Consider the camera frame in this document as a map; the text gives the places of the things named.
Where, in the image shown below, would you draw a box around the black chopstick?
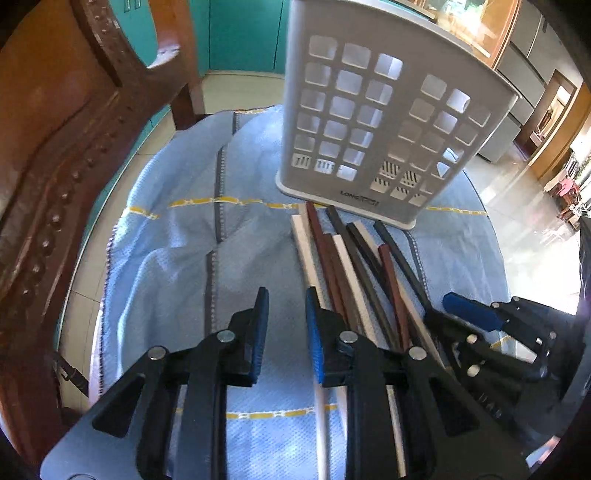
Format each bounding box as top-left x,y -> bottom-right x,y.
346,222 -> 390,295
327,206 -> 400,350
374,220 -> 432,311

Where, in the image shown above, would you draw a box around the red-brown chopstick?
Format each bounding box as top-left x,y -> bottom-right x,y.
378,244 -> 412,351

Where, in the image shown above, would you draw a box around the white chopstick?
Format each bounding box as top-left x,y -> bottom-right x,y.
291,214 -> 331,480

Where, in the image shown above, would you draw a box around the cream chopstick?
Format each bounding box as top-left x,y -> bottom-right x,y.
332,235 -> 379,345

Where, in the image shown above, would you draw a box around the brown chopstick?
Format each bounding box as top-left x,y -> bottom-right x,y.
322,233 -> 363,333

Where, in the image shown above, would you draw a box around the dark red chopstick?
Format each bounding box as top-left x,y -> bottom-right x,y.
305,201 -> 346,320

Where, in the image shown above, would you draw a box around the teal kitchen cabinets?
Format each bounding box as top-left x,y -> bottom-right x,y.
110,0 -> 290,76

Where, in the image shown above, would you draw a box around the blue cloth table mat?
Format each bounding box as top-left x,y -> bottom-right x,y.
89,104 -> 512,480

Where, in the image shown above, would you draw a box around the white plastic utensil holder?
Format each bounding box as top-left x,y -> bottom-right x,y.
276,1 -> 519,230

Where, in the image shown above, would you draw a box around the grey refrigerator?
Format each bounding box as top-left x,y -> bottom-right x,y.
479,1 -> 583,163

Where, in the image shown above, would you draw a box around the wooden glass sliding door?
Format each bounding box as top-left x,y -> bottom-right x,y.
406,0 -> 523,68

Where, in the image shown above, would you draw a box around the brown wooden chair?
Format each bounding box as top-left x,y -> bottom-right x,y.
1,1 -> 204,468

